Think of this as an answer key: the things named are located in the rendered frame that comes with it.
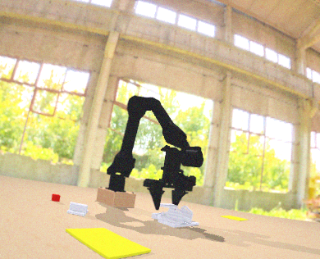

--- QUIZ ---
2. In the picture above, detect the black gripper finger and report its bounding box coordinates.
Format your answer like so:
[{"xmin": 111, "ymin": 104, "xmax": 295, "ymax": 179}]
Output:
[
  {"xmin": 147, "ymin": 188, "xmax": 165, "ymax": 210},
  {"xmin": 171, "ymin": 190, "xmax": 189, "ymax": 206}
]

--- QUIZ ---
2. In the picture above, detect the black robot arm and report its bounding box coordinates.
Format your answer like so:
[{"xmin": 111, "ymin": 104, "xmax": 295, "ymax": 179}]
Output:
[{"xmin": 105, "ymin": 96, "xmax": 203, "ymax": 192}]

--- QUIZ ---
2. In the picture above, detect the small red block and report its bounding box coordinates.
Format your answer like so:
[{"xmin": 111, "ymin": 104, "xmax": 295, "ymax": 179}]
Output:
[{"xmin": 52, "ymin": 194, "xmax": 61, "ymax": 202}]

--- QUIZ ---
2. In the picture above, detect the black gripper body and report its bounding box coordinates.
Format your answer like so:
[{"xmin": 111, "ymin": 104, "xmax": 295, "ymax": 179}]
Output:
[{"xmin": 143, "ymin": 165, "xmax": 193, "ymax": 192}]

